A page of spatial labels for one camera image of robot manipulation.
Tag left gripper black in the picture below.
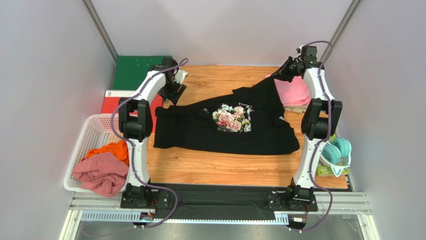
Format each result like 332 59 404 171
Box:
157 77 187 105

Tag black floral t shirt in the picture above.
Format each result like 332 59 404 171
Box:
153 77 300 155

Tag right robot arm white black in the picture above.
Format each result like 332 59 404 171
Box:
274 42 343 203

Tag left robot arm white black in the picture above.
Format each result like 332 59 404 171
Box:
113 57 189 205

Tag folded pink t shirt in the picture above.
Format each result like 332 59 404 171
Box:
274 76 311 107

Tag folded beige t shirt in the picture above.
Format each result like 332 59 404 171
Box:
284 104 308 114

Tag orange t shirt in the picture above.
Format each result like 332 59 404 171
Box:
80 140 130 166

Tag white plastic laundry basket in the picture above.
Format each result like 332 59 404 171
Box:
63 113 128 193

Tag teal headphones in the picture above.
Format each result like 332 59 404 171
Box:
319 137 353 178

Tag green book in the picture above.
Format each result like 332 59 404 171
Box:
315 133 350 177

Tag dusty pink t shirt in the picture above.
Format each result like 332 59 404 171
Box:
72 152 129 198

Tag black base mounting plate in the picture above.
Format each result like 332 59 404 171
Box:
120 183 316 218

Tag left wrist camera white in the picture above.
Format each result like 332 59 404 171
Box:
174 69 188 85

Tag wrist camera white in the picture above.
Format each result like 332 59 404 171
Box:
296 45 304 56
174 69 188 85

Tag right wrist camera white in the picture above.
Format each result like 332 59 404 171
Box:
296 45 304 56

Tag green ring binder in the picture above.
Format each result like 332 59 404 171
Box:
111 55 171 91

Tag red ring binder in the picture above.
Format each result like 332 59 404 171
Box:
101 90 164 134

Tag aluminium frame rail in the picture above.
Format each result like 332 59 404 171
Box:
70 192 372 225

